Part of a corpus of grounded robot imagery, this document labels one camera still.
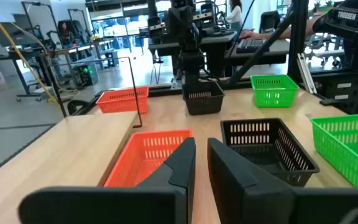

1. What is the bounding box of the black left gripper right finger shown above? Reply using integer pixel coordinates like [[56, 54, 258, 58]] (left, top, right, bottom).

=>
[[207, 138, 358, 224]]

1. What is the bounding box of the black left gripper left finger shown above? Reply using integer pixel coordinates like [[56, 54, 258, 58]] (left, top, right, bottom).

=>
[[18, 137, 197, 224]]

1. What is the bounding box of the black slotted plastic basket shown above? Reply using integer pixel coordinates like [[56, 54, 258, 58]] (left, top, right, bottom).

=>
[[219, 117, 321, 188], [181, 80, 226, 116]]

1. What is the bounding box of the orange slotted plastic basket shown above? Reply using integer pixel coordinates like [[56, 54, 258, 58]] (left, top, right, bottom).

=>
[[95, 86, 150, 114], [104, 129, 194, 188]]

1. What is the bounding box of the green slotted plastic basket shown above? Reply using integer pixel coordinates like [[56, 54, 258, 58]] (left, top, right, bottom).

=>
[[249, 73, 300, 109], [310, 113, 358, 189]]

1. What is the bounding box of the person's forearm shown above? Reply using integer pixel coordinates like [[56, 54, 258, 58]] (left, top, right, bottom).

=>
[[277, 16, 321, 40]]

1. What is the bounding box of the grey top desk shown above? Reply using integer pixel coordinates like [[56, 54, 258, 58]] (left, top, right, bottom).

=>
[[147, 30, 239, 79], [224, 38, 291, 67]]

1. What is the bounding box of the black computer keyboard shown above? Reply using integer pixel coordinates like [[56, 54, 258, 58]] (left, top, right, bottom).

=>
[[236, 37, 270, 55]]

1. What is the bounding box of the person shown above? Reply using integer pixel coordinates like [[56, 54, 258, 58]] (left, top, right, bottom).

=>
[[57, 21, 75, 46], [225, 0, 244, 34]]

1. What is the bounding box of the person's hand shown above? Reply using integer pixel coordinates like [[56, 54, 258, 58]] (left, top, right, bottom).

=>
[[238, 30, 269, 40]]

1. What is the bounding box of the black office chair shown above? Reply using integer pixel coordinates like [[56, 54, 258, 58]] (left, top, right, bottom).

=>
[[259, 10, 282, 34]]

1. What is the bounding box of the computer tower with green light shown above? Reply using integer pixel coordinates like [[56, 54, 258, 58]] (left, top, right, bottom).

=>
[[72, 63, 95, 88]]

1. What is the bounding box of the black box with white labels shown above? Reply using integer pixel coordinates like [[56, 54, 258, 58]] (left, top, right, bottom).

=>
[[310, 72, 358, 115]]

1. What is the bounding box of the black rolling workbench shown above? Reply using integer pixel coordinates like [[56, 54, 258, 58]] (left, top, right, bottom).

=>
[[0, 45, 54, 103]]

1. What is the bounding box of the black hose loop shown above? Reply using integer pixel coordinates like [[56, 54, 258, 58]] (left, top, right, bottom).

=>
[[67, 99, 90, 116]]

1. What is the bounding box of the black aluminium station frame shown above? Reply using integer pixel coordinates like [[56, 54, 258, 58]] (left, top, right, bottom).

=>
[[68, 0, 312, 116]]

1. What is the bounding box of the silver metal bracket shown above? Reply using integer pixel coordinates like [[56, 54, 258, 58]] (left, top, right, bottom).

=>
[[296, 52, 318, 95]]

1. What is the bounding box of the yellow cable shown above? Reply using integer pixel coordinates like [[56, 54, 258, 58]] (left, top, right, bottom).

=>
[[0, 0, 63, 108]]

